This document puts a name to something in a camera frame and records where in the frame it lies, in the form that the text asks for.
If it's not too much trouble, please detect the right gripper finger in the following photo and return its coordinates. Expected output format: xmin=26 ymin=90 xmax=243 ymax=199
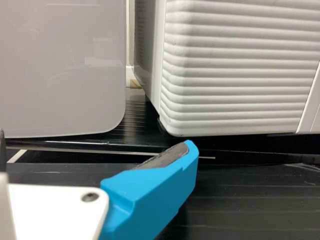
xmin=98 ymin=139 xmax=200 ymax=240

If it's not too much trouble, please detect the black platform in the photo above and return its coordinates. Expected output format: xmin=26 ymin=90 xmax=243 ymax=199
xmin=0 ymin=98 xmax=320 ymax=157
xmin=0 ymin=146 xmax=320 ymax=240

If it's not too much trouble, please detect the white box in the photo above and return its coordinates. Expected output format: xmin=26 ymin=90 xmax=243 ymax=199
xmin=0 ymin=0 xmax=127 ymax=140

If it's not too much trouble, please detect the incubator door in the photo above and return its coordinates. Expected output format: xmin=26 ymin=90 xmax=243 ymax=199
xmin=159 ymin=0 xmax=320 ymax=138

